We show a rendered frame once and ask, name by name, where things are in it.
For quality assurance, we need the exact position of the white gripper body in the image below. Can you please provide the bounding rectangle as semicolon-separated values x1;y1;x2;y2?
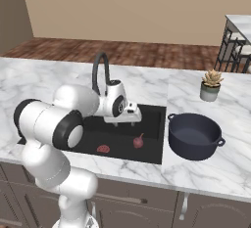
103;106;143;124

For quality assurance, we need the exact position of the red onion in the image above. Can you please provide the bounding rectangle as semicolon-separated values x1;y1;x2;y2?
132;132;145;150

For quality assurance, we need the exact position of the black sink basin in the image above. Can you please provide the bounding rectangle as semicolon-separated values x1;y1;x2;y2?
17;103;168;165

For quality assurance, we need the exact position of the succulent in grey pot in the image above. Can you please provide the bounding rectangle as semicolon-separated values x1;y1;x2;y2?
199;68;226;103

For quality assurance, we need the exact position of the black curved tap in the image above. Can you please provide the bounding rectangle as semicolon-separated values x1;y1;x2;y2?
91;52;112;98

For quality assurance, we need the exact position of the brown drawer front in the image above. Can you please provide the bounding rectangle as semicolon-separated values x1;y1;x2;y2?
93;176;179;212

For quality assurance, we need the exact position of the brown cupboard door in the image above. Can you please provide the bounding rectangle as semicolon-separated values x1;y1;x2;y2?
172;191;251;228
87;198;177;228
0;162;63;228

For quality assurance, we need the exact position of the marble top table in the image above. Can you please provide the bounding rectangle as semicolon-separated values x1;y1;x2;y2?
225;14;251;44

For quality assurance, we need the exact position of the dark grey pot with handles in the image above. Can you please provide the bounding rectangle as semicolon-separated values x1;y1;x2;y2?
167;112;226;161

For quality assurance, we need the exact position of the silver drawer handle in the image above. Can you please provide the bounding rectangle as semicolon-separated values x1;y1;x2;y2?
97;193;149;205

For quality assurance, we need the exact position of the silver cupboard door handle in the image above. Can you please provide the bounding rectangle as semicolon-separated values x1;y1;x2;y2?
90;202;98;220
178;191;191;222

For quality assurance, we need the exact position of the black frame stool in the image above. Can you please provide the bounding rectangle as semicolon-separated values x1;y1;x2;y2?
232;43;251;75
213;20;247;73

